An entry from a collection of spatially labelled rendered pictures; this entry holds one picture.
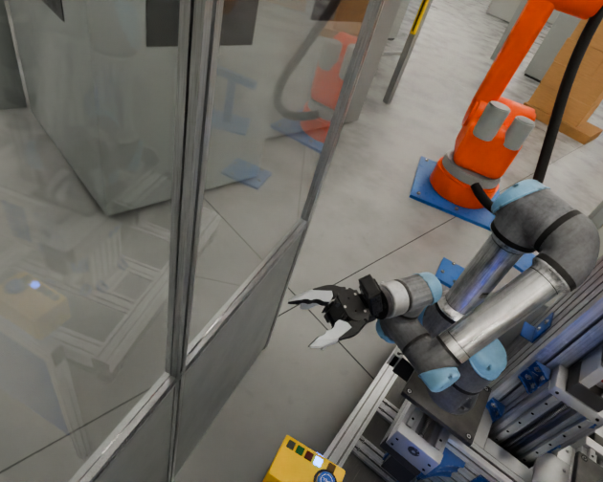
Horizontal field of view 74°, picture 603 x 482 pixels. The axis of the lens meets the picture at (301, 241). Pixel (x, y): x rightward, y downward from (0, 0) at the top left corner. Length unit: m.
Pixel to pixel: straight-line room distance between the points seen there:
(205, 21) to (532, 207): 0.74
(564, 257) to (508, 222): 0.14
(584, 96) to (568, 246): 7.37
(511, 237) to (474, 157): 3.21
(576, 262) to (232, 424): 1.73
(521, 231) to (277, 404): 1.65
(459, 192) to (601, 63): 4.45
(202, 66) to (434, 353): 0.71
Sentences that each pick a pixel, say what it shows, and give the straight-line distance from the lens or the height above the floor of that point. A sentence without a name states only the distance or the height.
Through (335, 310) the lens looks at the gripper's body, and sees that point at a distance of 0.83.
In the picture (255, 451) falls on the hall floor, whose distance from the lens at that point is 2.20.
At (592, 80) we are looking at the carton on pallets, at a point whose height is 0.84.
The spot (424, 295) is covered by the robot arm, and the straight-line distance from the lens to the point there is 0.91.
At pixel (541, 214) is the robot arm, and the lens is 0.99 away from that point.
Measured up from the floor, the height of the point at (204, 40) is 1.86.
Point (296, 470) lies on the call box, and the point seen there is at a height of 1.07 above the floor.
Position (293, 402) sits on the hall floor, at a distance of 2.33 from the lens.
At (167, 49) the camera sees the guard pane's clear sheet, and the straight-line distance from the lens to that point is 0.56.
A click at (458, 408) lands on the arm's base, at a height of 1.06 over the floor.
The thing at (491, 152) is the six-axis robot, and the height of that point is 0.64.
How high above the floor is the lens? 2.04
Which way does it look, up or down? 41 degrees down
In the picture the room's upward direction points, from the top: 19 degrees clockwise
